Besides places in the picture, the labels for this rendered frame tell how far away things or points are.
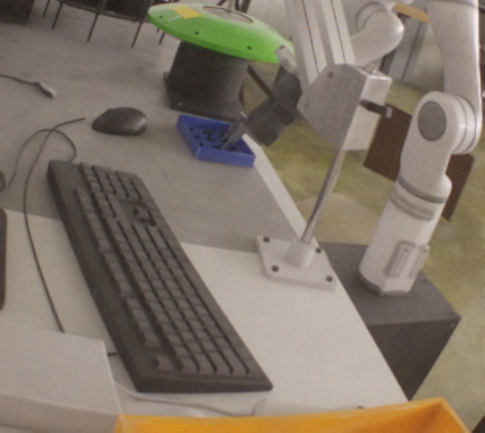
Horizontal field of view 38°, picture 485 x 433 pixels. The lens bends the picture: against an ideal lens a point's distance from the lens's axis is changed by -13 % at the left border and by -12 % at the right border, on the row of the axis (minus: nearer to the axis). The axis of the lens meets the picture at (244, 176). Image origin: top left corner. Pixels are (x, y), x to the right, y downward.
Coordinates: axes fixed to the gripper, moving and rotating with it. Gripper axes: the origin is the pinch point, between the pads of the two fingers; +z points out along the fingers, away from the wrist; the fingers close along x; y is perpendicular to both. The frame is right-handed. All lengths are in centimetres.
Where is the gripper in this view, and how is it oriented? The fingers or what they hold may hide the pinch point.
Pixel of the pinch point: (218, 148)
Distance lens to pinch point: 132.5
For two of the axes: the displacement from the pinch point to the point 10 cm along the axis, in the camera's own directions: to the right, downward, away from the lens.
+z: -7.1, 6.5, 2.6
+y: 7.0, 6.4, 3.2
